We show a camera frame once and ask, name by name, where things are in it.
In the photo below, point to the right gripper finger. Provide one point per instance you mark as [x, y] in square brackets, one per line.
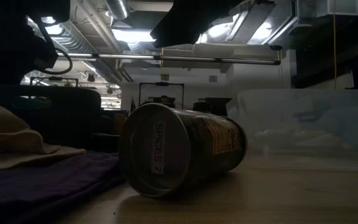
[185, 25]

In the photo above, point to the brown spice jar yellow lid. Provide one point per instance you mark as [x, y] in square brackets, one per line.
[166, 149]

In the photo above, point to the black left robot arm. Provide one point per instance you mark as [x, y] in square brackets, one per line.
[11, 9]

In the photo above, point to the tan cloth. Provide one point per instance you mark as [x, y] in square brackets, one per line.
[11, 137]

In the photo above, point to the black background boxes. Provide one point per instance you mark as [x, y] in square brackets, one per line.
[216, 105]

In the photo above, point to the dark blue plastic bin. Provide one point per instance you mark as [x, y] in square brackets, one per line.
[73, 124]

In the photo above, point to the purple cloth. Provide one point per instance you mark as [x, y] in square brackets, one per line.
[42, 183]

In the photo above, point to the clear plastic bin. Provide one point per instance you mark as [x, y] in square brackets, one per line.
[291, 155]

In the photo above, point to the black background rig frame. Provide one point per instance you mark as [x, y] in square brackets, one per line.
[161, 84]

